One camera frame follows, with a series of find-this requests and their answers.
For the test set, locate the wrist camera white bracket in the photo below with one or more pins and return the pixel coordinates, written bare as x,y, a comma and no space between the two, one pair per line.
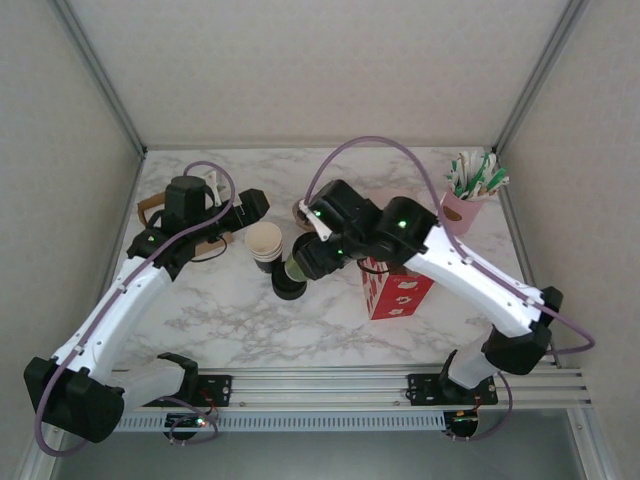
214,182
317,227

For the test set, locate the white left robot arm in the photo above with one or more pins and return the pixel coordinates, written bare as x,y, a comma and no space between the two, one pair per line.
115,310

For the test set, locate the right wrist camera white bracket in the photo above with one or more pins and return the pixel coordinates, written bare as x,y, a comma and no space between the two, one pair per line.
317,227

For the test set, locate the aluminium frame corner post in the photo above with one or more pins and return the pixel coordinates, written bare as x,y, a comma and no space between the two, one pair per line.
540,75
100,75

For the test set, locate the green coffee cup black lid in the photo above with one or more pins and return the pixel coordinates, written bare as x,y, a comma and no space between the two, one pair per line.
292,270

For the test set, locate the brown cardboard tray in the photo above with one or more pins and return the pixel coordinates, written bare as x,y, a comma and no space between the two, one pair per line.
150,210

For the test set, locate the aluminium mounting rail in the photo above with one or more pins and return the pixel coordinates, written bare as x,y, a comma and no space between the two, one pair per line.
320,387

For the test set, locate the red paper gift bag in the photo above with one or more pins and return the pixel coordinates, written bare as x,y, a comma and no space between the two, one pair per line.
400,300

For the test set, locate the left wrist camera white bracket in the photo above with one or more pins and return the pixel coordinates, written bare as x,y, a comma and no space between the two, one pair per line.
214,182

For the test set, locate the brown pulp cup carrier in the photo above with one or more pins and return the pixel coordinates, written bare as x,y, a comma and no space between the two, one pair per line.
297,216

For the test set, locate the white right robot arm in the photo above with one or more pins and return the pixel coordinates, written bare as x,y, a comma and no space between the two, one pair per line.
475,280

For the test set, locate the stacked black paper cups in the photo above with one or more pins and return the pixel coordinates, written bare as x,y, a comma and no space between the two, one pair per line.
264,242

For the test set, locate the pink straw holder cup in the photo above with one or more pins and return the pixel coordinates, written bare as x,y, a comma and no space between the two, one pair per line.
462,217

